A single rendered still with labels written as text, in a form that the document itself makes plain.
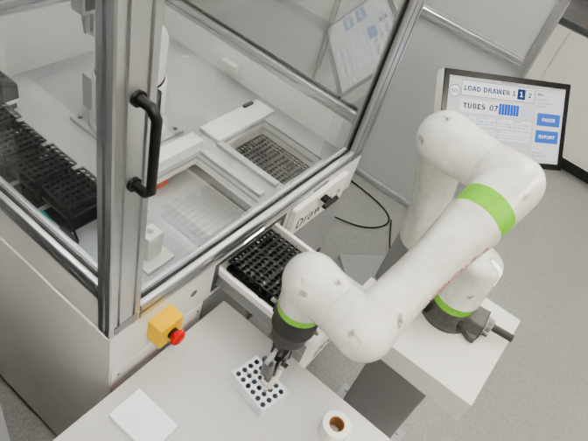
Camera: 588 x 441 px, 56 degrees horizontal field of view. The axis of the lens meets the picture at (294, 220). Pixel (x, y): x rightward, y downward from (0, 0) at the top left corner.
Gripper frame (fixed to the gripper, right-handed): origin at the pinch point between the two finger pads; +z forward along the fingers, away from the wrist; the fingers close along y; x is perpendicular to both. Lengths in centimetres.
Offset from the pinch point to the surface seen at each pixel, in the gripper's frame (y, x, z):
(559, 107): -143, 14, -25
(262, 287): -16.5, -16.8, -1.3
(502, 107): -124, -1, -23
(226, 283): -12.6, -24.9, 1.7
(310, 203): -49, -26, -4
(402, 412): -44, 30, 42
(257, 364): -5.0, -6.0, 9.1
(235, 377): 1.7, -7.5, 8.8
